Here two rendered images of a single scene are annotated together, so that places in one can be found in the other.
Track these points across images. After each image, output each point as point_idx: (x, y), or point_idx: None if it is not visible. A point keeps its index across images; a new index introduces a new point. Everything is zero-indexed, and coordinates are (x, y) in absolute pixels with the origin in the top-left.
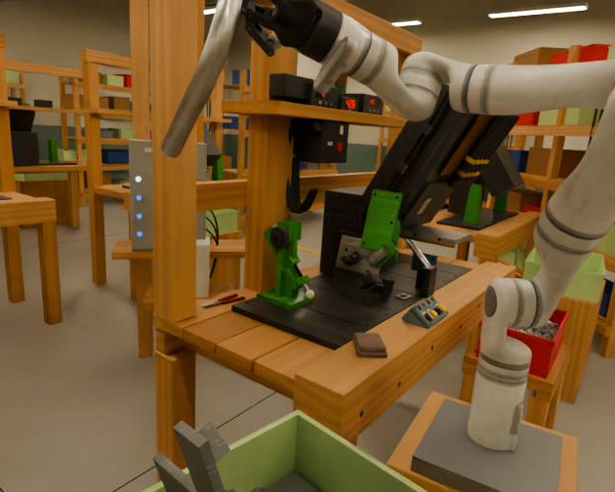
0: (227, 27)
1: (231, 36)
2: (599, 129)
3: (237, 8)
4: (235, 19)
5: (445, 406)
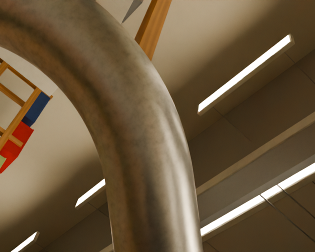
0: (133, 39)
1: (108, 31)
2: None
3: (176, 130)
4: (154, 85)
5: None
